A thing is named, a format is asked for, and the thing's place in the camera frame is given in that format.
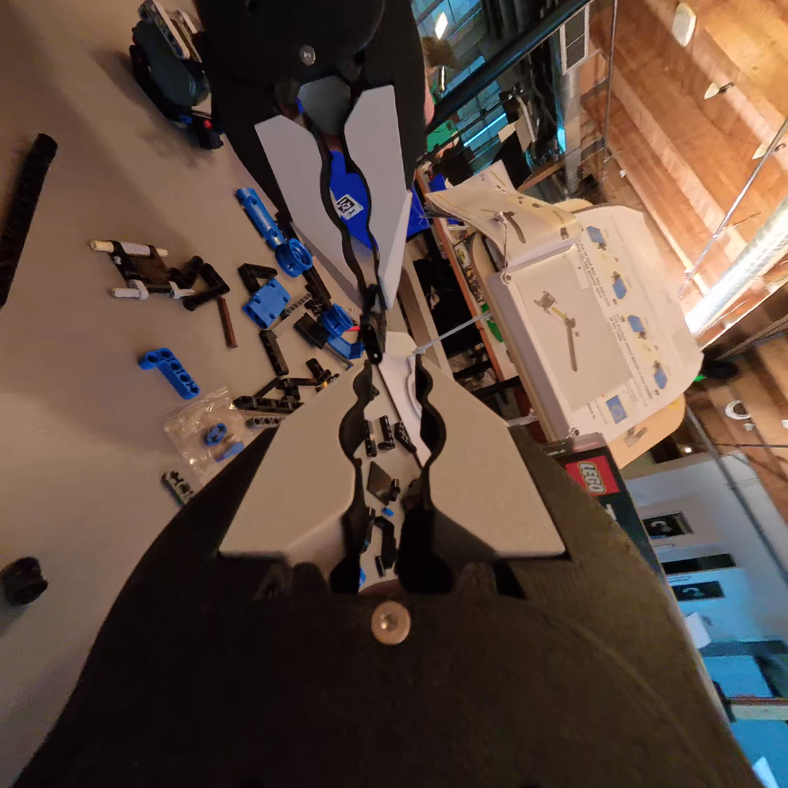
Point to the black smooth flat panel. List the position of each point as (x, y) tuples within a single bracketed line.
[(309, 330)]

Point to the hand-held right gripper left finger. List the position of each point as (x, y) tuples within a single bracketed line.
[(283, 492)]

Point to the dark grey thin liftarm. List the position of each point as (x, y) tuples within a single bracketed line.
[(178, 487)]

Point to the black and blue model chassis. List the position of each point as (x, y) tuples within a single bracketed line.
[(172, 80)]

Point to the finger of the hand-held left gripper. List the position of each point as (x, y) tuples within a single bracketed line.
[(295, 178), (385, 154)]

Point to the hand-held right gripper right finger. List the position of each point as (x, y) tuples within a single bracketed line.
[(492, 492)]

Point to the blue storage bin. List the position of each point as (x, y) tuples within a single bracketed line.
[(351, 184)]

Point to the black and grey brick assembly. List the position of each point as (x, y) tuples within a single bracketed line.
[(145, 268)]

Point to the black short liftarm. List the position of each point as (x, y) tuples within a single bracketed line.
[(255, 274)]

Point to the blue flat panel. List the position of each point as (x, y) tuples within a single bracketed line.
[(266, 303)]

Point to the black short axle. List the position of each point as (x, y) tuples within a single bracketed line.
[(268, 388)]

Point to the blue short liftarm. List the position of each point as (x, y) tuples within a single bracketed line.
[(169, 372)]

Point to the blue rounded panel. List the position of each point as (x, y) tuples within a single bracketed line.
[(260, 216)]

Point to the grey desk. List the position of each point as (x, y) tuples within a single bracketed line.
[(74, 431)]

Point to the printed task sheet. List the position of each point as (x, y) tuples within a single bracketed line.
[(652, 308)]

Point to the black stubby beam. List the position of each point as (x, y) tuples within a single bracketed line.
[(369, 438)]

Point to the black angled beam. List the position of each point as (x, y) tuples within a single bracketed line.
[(404, 436)]

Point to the black rectangular panel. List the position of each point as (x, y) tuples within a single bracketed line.
[(274, 353)]

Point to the clear zip bag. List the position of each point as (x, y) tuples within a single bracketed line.
[(184, 425)]

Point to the blue fairing panel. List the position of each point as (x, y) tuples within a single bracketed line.
[(349, 346)]

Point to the blue wheel rim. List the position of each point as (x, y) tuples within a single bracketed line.
[(293, 257), (337, 320)]

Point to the dark grey long beam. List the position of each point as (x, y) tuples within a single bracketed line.
[(266, 421)]

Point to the blue and grey pin piece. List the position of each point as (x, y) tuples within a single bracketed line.
[(229, 452)]

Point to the light grey long beam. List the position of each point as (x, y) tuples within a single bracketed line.
[(295, 308)]

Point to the black angled liftarm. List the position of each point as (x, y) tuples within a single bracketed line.
[(206, 283)]

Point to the black thin liftarm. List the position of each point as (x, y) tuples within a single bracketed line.
[(24, 215)]

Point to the black short beam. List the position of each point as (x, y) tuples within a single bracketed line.
[(317, 369)]

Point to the black long studless beam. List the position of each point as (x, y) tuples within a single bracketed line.
[(314, 283)]

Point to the black steel pole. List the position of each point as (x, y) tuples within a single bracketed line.
[(505, 55)]

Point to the printed toy truck set box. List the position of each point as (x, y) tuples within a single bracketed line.
[(591, 480)]

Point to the blue oval connector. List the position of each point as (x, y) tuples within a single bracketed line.
[(215, 434)]

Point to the black square panel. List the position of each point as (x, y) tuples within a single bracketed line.
[(380, 480)]

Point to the brown axle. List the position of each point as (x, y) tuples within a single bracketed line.
[(228, 323)]

